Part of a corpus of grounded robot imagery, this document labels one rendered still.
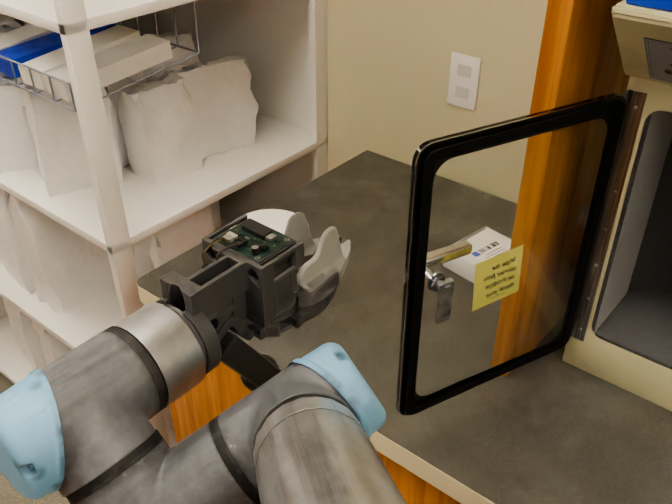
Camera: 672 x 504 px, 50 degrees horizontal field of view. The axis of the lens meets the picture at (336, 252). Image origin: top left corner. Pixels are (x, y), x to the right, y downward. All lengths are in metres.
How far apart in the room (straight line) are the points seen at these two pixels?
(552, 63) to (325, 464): 0.61
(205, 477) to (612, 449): 0.69
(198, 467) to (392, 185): 1.16
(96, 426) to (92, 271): 1.52
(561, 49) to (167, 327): 0.55
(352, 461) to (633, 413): 0.79
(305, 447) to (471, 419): 0.67
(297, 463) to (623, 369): 0.81
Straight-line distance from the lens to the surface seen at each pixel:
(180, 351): 0.55
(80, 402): 0.52
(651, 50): 0.85
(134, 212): 1.59
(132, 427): 0.53
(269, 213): 1.21
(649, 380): 1.14
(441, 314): 0.87
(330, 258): 0.67
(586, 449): 1.07
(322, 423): 0.43
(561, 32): 0.87
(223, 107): 1.76
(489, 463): 1.01
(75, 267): 2.00
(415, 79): 1.65
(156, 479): 0.53
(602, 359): 1.15
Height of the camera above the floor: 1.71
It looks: 34 degrees down
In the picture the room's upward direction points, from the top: straight up
